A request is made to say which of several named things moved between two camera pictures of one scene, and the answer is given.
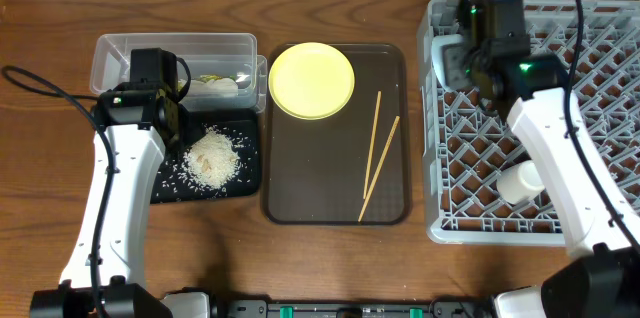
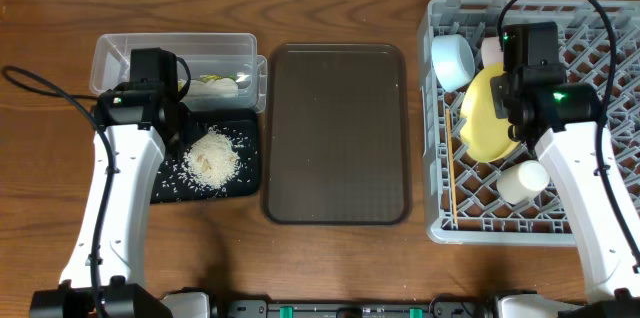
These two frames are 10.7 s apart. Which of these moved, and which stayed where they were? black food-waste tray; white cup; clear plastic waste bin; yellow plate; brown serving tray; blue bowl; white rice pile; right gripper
Moved: yellow plate; right gripper
Stayed: black food-waste tray; brown serving tray; white cup; white rice pile; blue bowl; clear plastic waste bin
